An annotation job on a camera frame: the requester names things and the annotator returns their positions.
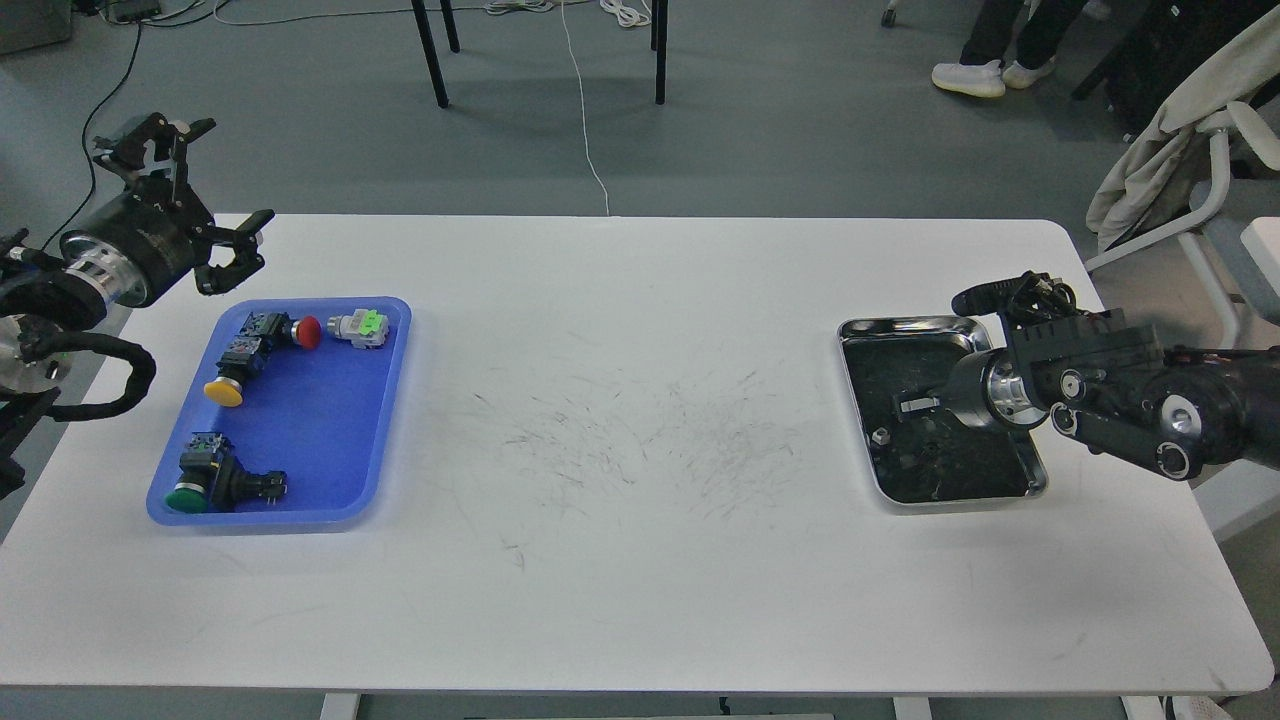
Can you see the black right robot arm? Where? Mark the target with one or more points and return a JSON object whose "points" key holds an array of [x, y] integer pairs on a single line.
{"points": [[1107, 384]]}

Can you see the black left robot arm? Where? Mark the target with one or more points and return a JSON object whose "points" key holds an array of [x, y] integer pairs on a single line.
{"points": [[47, 317]]}

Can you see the black table leg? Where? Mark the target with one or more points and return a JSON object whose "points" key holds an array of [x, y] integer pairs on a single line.
{"points": [[427, 42], [658, 44]]}

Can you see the beige cloth on chair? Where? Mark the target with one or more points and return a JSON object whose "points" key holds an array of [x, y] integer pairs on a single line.
{"points": [[1236, 72]]}

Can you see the green push button switch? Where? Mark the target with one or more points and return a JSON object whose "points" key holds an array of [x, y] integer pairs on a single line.
{"points": [[212, 478]]}

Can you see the black table leg left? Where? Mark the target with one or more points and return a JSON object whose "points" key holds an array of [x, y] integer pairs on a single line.
{"points": [[427, 42]]}

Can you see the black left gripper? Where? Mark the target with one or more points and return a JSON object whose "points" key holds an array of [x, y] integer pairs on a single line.
{"points": [[131, 252]]}

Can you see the white sneaker right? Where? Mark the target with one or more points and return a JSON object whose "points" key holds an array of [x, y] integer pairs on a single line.
{"points": [[1018, 77]]}

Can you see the grey green switch module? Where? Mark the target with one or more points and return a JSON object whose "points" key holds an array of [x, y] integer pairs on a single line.
{"points": [[364, 328]]}

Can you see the white sneaker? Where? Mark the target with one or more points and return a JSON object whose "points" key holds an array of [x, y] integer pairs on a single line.
{"points": [[985, 81], [1018, 77]]}

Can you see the black table leg right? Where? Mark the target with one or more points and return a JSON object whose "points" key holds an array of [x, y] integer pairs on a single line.
{"points": [[658, 44]]}

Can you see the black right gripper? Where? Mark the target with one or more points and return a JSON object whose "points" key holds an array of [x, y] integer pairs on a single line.
{"points": [[977, 392]]}

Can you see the yellow push button switch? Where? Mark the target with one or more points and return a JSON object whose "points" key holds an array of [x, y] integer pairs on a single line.
{"points": [[240, 362]]}

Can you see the white office chair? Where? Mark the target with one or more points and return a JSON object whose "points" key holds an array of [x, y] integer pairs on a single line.
{"points": [[1230, 243]]}

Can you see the blue plastic tray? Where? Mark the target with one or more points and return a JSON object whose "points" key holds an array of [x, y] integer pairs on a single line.
{"points": [[320, 416]]}

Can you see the steel metal tray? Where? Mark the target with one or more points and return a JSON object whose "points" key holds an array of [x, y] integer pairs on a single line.
{"points": [[932, 462]]}

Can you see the white sneaker left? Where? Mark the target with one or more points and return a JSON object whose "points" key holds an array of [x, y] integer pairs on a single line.
{"points": [[985, 81]]}

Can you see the red push button switch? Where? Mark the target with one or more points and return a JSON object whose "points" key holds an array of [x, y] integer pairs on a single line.
{"points": [[276, 328]]}

